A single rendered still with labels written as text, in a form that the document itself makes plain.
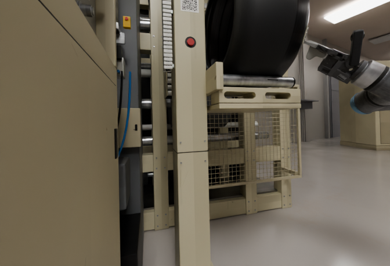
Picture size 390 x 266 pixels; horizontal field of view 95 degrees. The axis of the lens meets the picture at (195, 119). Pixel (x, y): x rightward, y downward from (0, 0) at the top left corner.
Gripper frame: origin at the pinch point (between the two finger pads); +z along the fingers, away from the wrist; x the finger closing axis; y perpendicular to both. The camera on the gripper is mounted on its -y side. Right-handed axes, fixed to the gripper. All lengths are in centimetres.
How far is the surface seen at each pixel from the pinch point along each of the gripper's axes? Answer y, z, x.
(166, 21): 13, 50, -23
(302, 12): -7.1, 7.0, -5.0
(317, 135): 270, -171, 618
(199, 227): 70, -8, -46
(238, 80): 19.8, 12.3, -20.1
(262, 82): 18.2, 5.1, -12.2
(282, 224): 106, -54, 18
